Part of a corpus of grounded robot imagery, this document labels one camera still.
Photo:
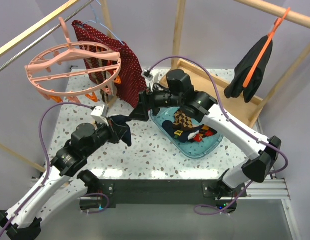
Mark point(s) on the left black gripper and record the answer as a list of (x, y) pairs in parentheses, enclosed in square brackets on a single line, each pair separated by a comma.
[(116, 133)]

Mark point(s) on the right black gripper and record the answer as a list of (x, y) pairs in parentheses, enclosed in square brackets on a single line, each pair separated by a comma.
[(147, 101)]

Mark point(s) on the navy santa sock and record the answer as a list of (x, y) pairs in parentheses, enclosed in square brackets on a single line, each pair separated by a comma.
[(123, 120)]

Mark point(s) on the navy green striped sock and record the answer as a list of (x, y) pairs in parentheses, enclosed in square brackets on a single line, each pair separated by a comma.
[(167, 125)]

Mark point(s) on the brown checkered sock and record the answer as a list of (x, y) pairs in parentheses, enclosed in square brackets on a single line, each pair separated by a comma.
[(182, 121)]

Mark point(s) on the navy buckle sock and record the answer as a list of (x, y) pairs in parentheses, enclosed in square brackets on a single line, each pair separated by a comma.
[(185, 136)]

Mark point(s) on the red black argyle sock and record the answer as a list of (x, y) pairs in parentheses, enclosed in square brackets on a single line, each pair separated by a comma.
[(204, 132)]

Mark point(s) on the pink round sock hanger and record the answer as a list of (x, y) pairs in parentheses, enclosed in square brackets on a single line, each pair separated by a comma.
[(72, 51)]

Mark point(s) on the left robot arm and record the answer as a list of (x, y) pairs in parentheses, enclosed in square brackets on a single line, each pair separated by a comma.
[(64, 181)]

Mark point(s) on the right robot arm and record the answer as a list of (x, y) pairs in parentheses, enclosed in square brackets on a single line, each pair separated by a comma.
[(260, 150)]

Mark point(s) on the orange plastic hanger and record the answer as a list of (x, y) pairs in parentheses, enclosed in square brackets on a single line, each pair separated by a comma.
[(252, 73)]

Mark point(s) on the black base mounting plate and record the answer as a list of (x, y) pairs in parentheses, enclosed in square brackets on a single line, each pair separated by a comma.
[(155, 192)]

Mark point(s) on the red polka dot garment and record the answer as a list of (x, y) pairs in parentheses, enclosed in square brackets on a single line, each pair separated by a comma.
[(132, 82)]

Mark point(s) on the teal plastic basin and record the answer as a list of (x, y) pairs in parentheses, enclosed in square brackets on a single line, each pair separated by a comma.
[(194, 150)]

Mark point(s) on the black hanging garment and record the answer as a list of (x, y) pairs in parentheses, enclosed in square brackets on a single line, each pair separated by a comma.
[(235, 89)]

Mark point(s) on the right wooden clothes rack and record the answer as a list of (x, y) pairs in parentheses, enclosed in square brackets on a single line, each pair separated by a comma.
[(247, 113)]

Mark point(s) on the wooden clothes rack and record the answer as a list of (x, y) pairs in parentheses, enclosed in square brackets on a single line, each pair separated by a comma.
[(247, 113), (16, 41)]

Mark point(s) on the left wooden clothes rack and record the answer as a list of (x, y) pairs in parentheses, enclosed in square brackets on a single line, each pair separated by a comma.
[(16, 41)]

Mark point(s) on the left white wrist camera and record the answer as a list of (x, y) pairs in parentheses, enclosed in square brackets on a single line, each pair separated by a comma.
[(100, 113)]

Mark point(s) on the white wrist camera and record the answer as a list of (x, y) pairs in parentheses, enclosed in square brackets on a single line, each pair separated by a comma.
[(100, 113), (152, 78)]

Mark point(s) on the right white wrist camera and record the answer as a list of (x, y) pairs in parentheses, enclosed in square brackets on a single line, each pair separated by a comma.
[(152, 78)]

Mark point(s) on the blue wire hanger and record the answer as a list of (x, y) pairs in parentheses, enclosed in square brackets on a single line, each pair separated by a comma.
[(107, 22)]

